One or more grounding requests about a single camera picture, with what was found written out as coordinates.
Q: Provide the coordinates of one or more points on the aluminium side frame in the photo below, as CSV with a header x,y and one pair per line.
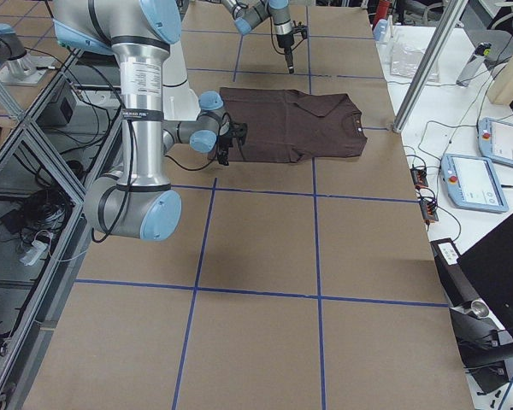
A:
x,y
55,137

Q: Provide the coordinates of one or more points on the black laptop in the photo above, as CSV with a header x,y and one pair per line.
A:
x,y
488,266

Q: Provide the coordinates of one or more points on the blue tape grid lines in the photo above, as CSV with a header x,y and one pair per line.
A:
x,y
316,213

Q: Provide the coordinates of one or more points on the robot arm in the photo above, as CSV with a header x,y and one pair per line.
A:
x,y
246,18
158,110

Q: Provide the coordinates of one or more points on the dark brown t-shirt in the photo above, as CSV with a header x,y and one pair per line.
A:
x,y
290,126

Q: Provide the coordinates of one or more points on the steel cup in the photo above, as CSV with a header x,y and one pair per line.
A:
x,y
478,309

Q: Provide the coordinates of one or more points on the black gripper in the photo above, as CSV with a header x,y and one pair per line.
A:
x,y
284,40
225,147

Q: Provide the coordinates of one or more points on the red cylinder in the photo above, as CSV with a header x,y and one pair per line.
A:
x,y
382,9

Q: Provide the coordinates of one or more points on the teach pendant near post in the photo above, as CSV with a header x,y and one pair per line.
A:
x,y
495,140

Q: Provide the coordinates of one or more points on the aluminium frame post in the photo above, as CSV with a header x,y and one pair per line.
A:
x,y
441,34

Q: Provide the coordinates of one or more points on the teach pendant far one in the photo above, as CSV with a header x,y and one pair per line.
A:
x,y
472,183

